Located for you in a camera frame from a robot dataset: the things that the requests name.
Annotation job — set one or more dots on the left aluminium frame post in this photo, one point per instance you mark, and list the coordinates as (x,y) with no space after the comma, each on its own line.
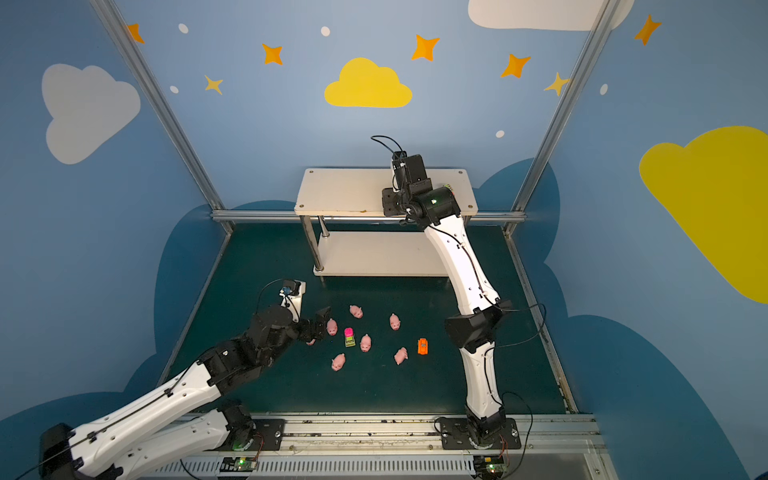
(113,22)

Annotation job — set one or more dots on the right aluminium frame post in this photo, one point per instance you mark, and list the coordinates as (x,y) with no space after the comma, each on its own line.
(585,63)

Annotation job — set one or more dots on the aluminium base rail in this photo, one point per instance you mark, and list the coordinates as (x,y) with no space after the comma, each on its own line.
(406,446)

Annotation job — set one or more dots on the right controller board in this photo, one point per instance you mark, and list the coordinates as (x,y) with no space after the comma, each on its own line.
(489,468)

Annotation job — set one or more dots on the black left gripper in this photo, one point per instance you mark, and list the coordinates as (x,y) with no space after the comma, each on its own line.
(314,327)

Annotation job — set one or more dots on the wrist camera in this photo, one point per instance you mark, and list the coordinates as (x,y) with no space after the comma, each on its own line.
(410,176)
(291,293)

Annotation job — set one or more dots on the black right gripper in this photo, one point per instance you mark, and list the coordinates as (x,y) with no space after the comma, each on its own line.
(391,202)

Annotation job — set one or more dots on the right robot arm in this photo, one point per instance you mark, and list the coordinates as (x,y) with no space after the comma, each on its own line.
(473,331)

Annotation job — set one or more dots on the rear aluminium crossbar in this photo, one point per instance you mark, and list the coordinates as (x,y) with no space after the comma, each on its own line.
(255,216)

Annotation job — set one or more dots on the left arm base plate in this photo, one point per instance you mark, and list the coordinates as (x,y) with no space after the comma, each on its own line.
(258,435)

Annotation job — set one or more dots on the orange toy car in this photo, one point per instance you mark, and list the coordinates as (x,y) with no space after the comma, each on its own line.
(422,346)

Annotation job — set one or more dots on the white two-tier shelf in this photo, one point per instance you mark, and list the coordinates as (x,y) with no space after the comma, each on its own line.
(356,194)

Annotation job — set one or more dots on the controller board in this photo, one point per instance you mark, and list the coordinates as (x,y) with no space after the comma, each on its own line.
(489,468)
(240,465)

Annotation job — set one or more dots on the pink green toy truck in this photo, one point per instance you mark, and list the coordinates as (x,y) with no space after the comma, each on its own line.
(349,337)

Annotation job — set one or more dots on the left controller board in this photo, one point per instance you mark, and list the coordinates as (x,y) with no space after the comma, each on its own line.
(240,465)

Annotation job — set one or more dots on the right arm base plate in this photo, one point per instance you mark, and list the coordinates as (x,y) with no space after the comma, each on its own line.
(454,434)

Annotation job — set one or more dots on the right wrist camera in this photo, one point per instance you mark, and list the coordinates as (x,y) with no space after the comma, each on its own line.
(410,176)

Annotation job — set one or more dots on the aluminium frame post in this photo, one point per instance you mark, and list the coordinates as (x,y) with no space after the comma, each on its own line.
(585,63)
(113,22)

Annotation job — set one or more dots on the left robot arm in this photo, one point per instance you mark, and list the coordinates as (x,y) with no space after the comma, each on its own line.
(144,435)

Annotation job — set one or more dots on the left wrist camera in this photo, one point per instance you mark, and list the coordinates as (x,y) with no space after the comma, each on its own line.
(291,293)

